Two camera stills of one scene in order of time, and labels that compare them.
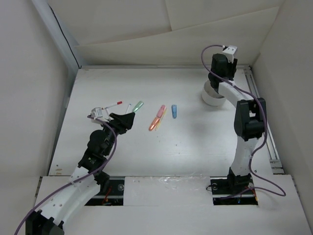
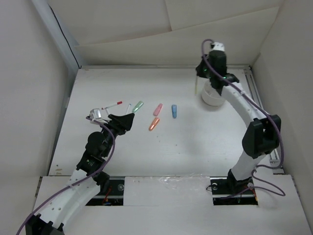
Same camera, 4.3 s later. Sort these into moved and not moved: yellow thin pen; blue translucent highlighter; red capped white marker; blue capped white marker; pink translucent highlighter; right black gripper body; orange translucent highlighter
Moved: yellow thin pen; pink translucent highlighter; right black gripper body
Not moved: blue translucent highlighter; red capped white marker; orange translucent highlighter; blue capped white marker
